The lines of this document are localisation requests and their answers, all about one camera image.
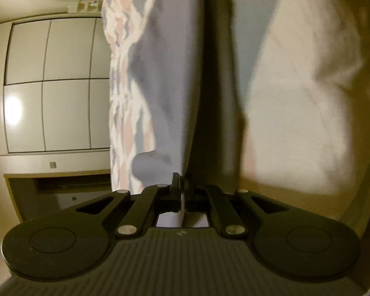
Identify grey fleece garment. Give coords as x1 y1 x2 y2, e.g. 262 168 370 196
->
127 0 251 227

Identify checkered pink grey quilt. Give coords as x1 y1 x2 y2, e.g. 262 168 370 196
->
101 0 370 235

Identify white wardrobe doors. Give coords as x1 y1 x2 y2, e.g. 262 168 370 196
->
0 18 110 156

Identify bedside shelf with items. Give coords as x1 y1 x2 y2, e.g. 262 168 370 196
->
67 0 103 13

